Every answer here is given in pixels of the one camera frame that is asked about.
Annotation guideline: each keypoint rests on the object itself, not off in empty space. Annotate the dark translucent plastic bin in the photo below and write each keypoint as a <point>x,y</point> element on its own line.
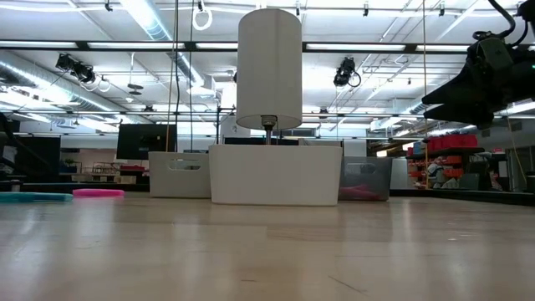
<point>372,173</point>

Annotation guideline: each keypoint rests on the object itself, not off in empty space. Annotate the table lamp with white shade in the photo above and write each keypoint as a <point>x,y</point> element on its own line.
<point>268,67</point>

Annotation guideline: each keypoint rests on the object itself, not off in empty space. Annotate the black display screen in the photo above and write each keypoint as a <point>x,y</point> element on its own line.
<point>144,142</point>

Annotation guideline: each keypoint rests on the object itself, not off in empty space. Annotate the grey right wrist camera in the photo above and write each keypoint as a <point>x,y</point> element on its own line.
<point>491,54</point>

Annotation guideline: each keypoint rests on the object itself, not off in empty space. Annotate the black hanging camera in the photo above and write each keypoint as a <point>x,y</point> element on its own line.
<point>344,72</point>
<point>75,69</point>

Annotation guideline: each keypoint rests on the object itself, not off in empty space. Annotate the light grey plastic bin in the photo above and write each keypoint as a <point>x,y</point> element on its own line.
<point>179,186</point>

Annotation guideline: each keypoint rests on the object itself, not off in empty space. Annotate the silver ventilation duct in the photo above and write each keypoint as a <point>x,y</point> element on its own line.
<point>154,25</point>

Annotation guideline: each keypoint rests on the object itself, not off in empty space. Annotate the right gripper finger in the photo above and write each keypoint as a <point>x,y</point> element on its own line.
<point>460,90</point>
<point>460,113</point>

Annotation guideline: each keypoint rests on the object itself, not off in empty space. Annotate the white plastic bin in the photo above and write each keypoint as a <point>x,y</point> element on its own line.
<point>273,175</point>

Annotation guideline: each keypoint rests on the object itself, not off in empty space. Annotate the shelf with red bins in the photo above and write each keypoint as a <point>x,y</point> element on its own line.
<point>453,142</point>

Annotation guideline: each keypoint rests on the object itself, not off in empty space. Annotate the black frame bar with lights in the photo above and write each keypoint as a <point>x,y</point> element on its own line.
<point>190,46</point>

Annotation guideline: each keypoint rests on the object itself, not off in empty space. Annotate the teal marker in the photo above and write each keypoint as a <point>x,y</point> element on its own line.
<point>33,197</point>

